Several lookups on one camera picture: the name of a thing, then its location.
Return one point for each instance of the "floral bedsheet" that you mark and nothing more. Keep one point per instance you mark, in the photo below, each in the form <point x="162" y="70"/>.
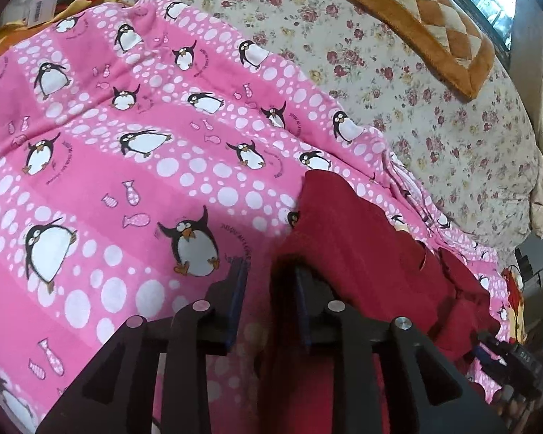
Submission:
<point x="389" y="77"/>

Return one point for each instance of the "brown checkered cushion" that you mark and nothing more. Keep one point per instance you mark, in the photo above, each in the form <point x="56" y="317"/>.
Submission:
<point x="430" y="18"/>

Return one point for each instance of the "person's right hand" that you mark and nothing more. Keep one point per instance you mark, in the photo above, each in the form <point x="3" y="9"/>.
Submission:
<point x="509" y="400"/>

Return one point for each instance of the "white cardboard box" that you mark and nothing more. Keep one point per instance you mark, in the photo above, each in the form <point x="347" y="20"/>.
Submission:
<point x="38" y="7"/>

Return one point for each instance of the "pink penguin print blanket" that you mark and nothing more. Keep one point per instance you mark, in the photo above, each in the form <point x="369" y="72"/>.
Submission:
<point x="117" y="181"/>

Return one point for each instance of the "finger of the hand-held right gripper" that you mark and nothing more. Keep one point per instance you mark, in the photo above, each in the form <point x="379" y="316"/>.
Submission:
<point x="485" y="353"/>

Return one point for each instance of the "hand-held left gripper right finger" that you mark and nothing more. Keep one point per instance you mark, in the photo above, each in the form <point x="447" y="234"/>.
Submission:
<point x="302" y="312"/>

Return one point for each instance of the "dark red garment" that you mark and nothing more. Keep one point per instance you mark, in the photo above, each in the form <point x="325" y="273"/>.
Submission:
<point x="348" y="235"/>

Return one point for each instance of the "orange yellow cloth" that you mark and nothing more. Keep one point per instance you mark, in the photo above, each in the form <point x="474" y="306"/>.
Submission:
<point x="9" y="31"/>

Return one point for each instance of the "red yellow cartoon cloth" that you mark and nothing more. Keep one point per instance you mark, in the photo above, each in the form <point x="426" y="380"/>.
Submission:
<point x="513" y="298"/>

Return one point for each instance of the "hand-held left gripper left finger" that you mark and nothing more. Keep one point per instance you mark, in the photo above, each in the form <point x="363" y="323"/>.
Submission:
<point x="240" y="296"/>

